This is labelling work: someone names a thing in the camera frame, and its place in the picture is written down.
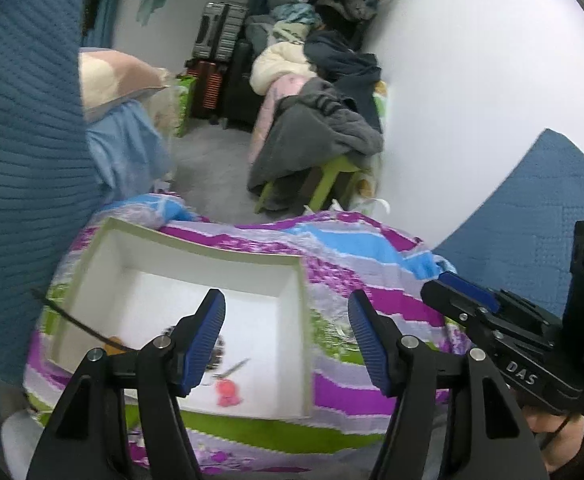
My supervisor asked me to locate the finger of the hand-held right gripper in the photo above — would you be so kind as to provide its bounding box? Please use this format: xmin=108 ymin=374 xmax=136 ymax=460
xmin=439 ymin=271 xmax=505 ymax=312
xmin=420 ymin=280 xmax=503 ymax=332

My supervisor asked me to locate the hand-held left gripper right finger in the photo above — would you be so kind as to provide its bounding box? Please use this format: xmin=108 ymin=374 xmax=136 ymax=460
xmin=347 ymin=289 xmax=550 ymax=480

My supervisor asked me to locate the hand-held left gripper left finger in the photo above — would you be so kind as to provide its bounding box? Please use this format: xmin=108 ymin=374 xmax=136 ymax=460
xmin=26 ymin=288 xmax=227 ymax=480

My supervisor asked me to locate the pink bow hair clip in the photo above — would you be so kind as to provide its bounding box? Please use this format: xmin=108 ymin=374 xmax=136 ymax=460
xmin=214 ymin=380 xmax=246 ymax=409

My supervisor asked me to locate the green and white storage box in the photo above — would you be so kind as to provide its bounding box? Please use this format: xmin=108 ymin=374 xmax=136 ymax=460
xmin=47 ymin=217 xmax=315 ymax=421

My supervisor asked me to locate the black cable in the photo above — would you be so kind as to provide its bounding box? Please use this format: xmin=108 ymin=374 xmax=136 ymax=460
xmin=31 ymin=287 xmax=140 ymax=354

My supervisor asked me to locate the person's right hand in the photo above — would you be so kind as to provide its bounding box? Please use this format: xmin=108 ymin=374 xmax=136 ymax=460
xmin=524 ymin=402 xmax=584 ymax=478

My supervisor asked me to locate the silver hair pin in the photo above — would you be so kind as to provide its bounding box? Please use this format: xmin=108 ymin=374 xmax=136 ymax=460
xmin=212 ymin=358 xmax=251 ymax=380

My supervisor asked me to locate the colourful striped blanket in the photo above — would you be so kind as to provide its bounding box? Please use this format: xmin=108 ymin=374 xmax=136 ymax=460
xmin=22 ymin=192 xmax=473 ymax=480

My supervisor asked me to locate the green plastic stool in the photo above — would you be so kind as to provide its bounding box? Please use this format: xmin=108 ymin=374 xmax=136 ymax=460
xmin=254 ymin=156 xmax=366 ymax=214

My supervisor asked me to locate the light blue bedsheet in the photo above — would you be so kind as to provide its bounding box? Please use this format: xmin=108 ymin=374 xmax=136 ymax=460
xmin=86 ymin=100 xmax=174 ymax=206

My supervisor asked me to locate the beige lace cloth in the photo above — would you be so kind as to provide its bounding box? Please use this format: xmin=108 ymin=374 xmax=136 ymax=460
xmin=147 ymin=85 xmax=184 ymax=141

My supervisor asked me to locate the pink blanket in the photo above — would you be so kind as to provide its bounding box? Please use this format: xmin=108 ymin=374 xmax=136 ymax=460
xmin=248 ymin=74 xmax=306 ymax=162

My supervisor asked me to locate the green cardboard carton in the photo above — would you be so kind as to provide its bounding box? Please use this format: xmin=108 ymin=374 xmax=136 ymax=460
xmin=174 ymin=74 xmax=198 ymax=139

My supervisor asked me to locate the red and black suitcase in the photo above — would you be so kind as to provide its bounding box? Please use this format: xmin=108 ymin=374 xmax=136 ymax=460
xmin=188 ymin=60 xmax=226 ymax=121

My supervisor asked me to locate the dark navy jacket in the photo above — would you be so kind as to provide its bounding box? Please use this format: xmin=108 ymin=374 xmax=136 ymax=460
xmin=304 ymin=30 xmax=383 ymax=127

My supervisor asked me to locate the pink and beige pillow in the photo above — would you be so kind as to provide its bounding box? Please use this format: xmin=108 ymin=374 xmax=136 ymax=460
xmin=78 ymin=49 xmax=171 ymax=122

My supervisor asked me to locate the cream duvet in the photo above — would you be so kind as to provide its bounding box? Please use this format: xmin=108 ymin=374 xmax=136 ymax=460
xmin=249 ymin=41 xmax=316 ymax=95

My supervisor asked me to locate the grey suitcase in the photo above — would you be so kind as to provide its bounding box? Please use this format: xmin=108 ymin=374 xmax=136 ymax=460
xmin=192 ymin=2 xmax=248 ymax=61

